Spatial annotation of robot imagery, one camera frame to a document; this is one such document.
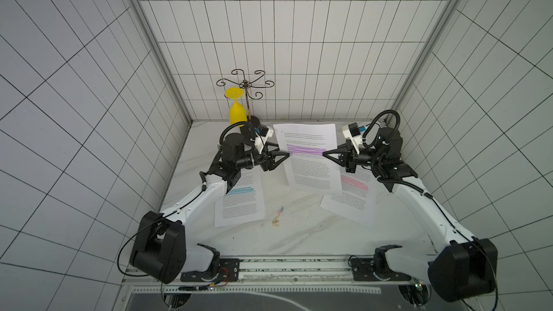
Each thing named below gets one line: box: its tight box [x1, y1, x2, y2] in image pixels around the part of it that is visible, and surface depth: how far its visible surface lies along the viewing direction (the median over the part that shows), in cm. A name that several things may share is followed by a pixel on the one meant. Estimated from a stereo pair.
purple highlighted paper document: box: [272, 123, 343, 195], surface depth 73 cm
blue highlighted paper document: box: [214, 164, 267, 228], surface depth 90 cm
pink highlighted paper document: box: [320, 167, 380, 228], surface depth 91 cm
